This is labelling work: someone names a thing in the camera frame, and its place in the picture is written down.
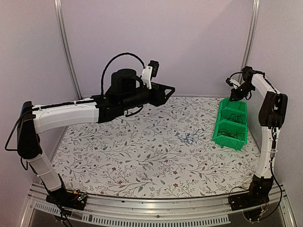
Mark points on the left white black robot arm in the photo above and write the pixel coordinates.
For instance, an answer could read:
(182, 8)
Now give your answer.
(127, 91)

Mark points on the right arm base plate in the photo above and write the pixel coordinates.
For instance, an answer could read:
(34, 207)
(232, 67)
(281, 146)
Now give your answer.
(249, 202)

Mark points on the aluminium front rail frame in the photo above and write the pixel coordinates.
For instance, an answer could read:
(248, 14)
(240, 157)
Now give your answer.
(210, 211)

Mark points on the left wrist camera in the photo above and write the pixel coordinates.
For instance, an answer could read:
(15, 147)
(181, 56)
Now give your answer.
(150, 71)

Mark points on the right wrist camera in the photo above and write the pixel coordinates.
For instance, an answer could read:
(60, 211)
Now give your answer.
(232, 83)

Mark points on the aluminium corner post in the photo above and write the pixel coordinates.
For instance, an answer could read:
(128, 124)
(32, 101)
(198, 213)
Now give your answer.
(66, 48)
(251, 33)

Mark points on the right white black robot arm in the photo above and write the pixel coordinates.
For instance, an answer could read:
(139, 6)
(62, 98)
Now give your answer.
(271, 118)

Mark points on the right aluminium corner post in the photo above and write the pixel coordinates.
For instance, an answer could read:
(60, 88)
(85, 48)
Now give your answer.
(251, 33)

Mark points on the green three-compartment bin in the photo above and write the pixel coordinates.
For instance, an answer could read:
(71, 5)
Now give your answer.
(231, 127)

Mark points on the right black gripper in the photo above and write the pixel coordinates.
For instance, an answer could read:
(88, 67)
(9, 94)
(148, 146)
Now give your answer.
(237, 97)

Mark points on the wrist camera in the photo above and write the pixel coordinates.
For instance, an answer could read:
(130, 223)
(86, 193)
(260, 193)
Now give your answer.
(150, 71)
(232, 83)

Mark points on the left aluminium corner post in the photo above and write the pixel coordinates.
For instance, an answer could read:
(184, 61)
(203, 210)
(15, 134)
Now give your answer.
(66, 48)

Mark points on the floral table mat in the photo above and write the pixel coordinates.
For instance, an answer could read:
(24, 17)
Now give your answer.
(161, 152)

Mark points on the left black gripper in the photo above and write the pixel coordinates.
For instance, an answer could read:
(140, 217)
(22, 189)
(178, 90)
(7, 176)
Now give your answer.
(158, 98)

